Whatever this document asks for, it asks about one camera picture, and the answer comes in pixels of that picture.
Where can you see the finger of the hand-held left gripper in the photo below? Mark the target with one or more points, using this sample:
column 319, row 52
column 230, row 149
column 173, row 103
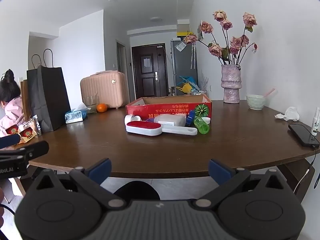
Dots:
column 8, row 140
column 32, row 151

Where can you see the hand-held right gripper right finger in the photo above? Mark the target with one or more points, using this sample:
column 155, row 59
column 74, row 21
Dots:
column 218, row 171

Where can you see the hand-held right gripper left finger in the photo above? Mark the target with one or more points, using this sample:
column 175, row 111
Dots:
column 100, row 171

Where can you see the green plastic bottle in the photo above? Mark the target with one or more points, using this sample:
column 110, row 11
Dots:
column 202, row 127

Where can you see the red and white lint brush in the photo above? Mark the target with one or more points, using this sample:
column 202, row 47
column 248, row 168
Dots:
column 140, row 128

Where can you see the white round container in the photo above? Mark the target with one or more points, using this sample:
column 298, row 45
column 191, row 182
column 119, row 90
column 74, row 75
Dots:
column 130, row 119

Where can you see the blue ribbed plastic object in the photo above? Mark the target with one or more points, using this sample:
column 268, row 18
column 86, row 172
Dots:
column 191, row 117

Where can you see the white plastic bottle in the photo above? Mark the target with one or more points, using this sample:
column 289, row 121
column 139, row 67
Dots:
column 170, row 120

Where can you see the red cardboard box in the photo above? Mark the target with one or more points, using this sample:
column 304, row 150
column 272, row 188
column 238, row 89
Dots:
column 160, row 110

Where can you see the red label snack packet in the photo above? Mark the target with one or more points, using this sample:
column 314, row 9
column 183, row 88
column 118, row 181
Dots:
column 12, row 130
column 28, row 131

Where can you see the black chair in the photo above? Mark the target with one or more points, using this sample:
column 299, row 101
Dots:
column 136, row 190

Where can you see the brown paper bag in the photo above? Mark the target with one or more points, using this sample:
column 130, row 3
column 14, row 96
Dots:
column 25, row 97

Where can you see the blue tissue pack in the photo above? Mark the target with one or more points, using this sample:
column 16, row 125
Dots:
column 75, row 116

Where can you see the black paper bag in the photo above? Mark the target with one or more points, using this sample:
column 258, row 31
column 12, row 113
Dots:
column 47, row 97

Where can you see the orange fruit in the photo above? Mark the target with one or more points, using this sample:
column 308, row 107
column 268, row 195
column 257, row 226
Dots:
column 102, row 108

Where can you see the clear drinking glass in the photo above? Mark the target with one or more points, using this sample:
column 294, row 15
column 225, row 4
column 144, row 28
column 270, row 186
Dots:
column 90, row 103

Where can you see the wooden table leg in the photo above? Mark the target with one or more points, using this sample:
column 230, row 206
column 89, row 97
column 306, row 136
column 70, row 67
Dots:
column 295, row 177

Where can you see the pale green bowl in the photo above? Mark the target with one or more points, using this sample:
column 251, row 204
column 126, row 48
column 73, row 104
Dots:
column 255, row 102

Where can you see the pink suitcase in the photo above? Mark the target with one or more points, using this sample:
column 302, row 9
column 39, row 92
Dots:
column 102, row 88

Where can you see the pink textured vase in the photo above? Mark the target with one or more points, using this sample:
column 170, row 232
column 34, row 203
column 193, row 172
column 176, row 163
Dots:
column 231, row 85

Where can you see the pale dried grass bunch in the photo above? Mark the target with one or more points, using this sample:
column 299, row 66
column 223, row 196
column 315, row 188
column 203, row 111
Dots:
column 204, row 81

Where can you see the black smartphone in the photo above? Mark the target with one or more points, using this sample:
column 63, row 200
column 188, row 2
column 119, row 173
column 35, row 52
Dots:
column 302, row 135

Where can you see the blue and yellow bags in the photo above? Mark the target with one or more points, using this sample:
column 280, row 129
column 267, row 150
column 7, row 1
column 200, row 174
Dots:
column 185, row 86

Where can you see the crumpled white tissue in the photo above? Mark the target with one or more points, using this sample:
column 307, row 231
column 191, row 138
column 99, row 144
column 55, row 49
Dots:
column 290, row 113

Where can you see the pink spoon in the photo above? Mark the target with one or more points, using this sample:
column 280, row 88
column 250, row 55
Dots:
column 269, row 91

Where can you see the white spray bottle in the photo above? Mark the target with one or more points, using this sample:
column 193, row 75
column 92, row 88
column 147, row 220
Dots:
column 315, row 125

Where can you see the dark brown door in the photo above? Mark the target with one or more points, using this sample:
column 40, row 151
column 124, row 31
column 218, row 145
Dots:
column 150, row 72

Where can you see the grey refrigerator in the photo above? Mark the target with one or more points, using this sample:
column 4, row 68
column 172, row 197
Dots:
column 183, row 62

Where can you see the clear folded umbrella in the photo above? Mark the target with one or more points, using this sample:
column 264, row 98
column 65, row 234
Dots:
column 193, row 55

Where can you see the bunch of dried roses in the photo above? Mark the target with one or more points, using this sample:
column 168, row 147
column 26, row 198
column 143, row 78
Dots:
column 235, row 43

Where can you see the paper sheet on refrigerator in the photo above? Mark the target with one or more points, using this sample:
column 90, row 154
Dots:
column 180, row 46

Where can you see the yellow box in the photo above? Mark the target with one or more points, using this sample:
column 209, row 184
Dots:
column 183, row 33

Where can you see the round ceiling lamp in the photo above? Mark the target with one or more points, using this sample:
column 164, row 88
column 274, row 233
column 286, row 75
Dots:
column 156, row 19

